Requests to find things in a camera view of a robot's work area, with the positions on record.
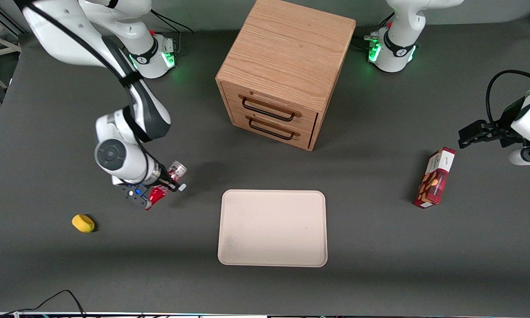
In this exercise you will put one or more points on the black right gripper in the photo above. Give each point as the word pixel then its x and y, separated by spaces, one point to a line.
pixel 162 180

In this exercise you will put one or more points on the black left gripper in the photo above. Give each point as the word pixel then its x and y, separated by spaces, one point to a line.
pixel 505 124

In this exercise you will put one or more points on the red coke bottle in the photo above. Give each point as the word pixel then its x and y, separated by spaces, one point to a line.
pixel 158 194

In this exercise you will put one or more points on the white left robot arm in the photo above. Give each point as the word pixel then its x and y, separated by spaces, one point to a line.
pixel 395 53

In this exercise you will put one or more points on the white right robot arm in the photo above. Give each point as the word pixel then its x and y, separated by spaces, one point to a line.
pixel 114 154

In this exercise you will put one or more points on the beige plastic tray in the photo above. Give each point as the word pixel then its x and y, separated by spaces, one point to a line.
pixel 272 229

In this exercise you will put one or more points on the red snack box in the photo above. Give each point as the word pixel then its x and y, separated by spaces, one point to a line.
pixel 435 181

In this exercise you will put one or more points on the wooden drawer front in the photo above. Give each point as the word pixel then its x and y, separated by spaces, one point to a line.
pixel 309 120
pixel 238 119

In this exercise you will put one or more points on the yellow sponge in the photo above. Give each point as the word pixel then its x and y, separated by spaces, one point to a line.
pixel 82 223

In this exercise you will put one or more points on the wooden drawer cabinet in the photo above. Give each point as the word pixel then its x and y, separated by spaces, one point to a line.
pixel 287 48

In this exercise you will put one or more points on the white chair frame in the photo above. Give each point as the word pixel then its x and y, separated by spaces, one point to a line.
pixel 1 51

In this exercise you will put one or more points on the aluminium frame rail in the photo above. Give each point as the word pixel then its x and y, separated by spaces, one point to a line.
pixel 8 20

